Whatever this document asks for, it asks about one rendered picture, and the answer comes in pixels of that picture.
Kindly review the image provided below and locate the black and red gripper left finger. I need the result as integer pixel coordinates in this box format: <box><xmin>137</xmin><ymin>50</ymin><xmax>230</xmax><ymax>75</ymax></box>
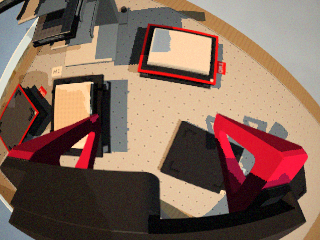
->
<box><xmin>7</xmin><ymin>114</ymin><xmax>101</xmax><ymax>169</ymax></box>

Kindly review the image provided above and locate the black rectangular frame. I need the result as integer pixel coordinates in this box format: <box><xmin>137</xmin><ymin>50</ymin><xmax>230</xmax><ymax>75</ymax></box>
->
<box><xmin>289</xmin><ymin>165</ymin><xmax>307</xmax><ymax>200</ymax></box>

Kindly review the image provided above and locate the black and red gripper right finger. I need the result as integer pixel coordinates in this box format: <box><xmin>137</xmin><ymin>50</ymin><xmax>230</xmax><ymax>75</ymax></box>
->
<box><xmin>213</xmin><ymin>114</ymin><xmax>308</xmax><ymax>213</ymax></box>

